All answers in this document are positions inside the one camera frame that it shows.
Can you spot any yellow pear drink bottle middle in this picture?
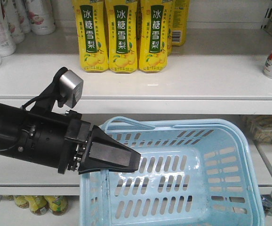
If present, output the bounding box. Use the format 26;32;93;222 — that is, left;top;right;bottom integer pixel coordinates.
105;0;138;73

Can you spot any clear cookie box yellow label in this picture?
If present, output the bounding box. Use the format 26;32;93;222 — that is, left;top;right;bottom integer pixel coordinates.
241;115;272;144

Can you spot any yellow lemon tea bottle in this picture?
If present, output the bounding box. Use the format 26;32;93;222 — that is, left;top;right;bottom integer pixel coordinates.
44;195;68;216
24;195;49;216
13;195;29;209

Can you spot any white peach drink bottle middle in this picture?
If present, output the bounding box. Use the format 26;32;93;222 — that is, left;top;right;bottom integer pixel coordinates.
0;1;16;57

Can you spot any yellow pear drink bottle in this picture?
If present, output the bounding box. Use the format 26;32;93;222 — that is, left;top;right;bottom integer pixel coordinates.
138;0;172;73
105;0;138;73
72;0;109;73

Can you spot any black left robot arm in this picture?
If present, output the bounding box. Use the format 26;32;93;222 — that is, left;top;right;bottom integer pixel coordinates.
0;103;141;174

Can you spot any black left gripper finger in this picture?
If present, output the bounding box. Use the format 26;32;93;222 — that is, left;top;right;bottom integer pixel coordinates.
78;126;141;174

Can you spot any yellow pear drink bottle left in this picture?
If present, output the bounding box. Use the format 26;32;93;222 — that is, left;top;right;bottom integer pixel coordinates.
72;0;109;73

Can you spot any white store shelving unit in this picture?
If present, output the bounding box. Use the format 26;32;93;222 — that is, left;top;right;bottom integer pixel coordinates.
0;0;272;226

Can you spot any white peach drink bottle right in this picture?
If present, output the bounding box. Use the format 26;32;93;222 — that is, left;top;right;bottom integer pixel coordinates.
25;0;56;35

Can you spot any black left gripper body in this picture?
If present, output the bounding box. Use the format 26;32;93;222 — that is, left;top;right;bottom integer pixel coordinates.
16;111;91;174

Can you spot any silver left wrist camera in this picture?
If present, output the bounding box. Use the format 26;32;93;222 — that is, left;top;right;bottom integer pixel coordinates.
58;67;84;108

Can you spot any yellow pear drink bottle right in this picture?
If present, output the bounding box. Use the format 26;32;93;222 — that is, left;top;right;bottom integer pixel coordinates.
138;0;172;73

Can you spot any light blue plastic basket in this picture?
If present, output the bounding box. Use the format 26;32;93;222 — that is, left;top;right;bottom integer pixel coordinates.
79;116;265;226

